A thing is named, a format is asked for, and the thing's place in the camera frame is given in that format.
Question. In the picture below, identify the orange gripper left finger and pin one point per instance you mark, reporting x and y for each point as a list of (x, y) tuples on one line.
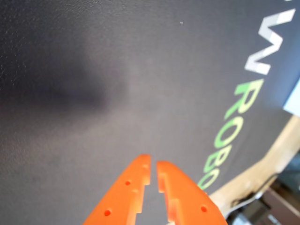
[(122, 199)]

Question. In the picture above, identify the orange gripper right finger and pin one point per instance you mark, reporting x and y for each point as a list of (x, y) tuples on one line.
[(192, 199)]

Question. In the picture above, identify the dark blue WOWROBO mat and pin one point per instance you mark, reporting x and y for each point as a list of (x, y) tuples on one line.
[(70, 117)]

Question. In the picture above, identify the white cardboard box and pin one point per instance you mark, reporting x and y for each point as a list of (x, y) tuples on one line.
[(294, 100)]

